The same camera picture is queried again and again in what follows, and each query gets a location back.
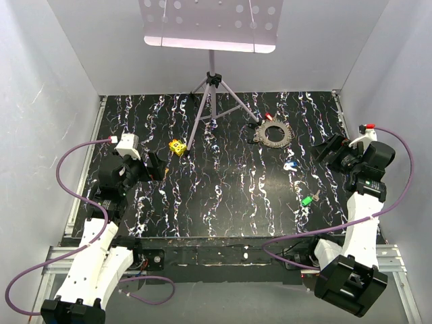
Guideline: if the yellow toy block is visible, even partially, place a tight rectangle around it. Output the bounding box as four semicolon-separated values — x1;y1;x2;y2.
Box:
169;139;187;157

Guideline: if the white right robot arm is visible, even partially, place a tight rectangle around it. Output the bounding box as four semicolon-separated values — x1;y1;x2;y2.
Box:
305;129;396;317

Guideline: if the green tag key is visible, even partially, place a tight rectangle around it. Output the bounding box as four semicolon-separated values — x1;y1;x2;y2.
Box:
300;190;321;207

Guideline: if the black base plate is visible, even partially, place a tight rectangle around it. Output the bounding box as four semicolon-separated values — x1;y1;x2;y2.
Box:
111;236;319;285

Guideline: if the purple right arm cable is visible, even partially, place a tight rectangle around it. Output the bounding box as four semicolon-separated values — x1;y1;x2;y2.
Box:
261;127;415;279

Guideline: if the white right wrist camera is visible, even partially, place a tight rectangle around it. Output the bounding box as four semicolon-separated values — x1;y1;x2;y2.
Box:
348;124;377;149

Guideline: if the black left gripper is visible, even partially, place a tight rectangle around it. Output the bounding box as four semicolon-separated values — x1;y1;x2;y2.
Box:
113;148;167;195

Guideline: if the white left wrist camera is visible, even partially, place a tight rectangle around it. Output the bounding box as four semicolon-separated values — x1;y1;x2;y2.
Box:
115;133;141;160

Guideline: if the lilac music stand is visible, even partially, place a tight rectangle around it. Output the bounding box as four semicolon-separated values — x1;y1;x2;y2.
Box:
138;0;284;153

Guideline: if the blue tag key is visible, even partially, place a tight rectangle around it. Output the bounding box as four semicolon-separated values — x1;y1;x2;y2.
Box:
283;161;297;172

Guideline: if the metal key ring disc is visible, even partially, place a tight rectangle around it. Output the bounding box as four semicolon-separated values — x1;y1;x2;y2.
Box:
252;119;294;149

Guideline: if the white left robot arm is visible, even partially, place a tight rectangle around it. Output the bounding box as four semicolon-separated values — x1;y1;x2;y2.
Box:
40;152;166;323

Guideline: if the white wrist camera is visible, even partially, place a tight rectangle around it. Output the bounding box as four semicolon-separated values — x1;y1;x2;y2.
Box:
348;124;377;149
115;133;141;160

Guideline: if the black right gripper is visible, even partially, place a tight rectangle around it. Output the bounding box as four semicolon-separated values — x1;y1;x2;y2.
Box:
307;132;365;176

